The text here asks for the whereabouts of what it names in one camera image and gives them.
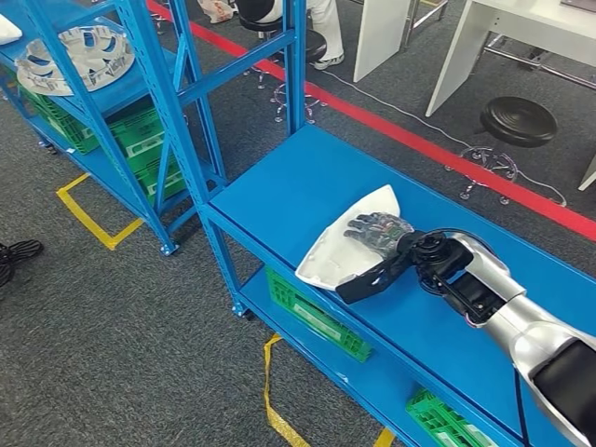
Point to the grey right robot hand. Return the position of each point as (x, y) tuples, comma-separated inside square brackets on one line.
[(391, 237)]

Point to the white plastic shell part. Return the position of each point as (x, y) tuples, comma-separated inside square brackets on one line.
[(326, 259)]

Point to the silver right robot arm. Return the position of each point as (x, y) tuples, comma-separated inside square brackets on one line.
[(512, 308)]

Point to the blue metal shelf rack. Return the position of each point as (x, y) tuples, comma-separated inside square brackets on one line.
[(118, 86), (326, 160)]

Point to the small white plastic part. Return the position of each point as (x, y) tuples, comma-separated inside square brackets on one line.
[(7, 31)]

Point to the red barrier belt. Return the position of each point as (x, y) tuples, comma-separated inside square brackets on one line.
[(419, 144)]

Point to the green plastic crate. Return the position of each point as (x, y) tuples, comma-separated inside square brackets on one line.
[(69, 129), (316, 314), (442, 422), (139, 142)]

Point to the white desk panel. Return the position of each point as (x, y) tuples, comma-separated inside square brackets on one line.
[(382, 37)]

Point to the yellow floor tape outline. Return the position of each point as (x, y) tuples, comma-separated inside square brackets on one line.
[(88, 224), (267, 382)]

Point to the white plastic bag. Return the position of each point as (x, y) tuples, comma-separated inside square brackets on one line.
[(216, 9)]

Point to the grey wheel cover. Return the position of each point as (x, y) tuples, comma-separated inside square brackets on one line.
[(97, 55)]

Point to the black ribbed caster base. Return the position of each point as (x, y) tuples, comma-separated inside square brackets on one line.
[(23, 250)]

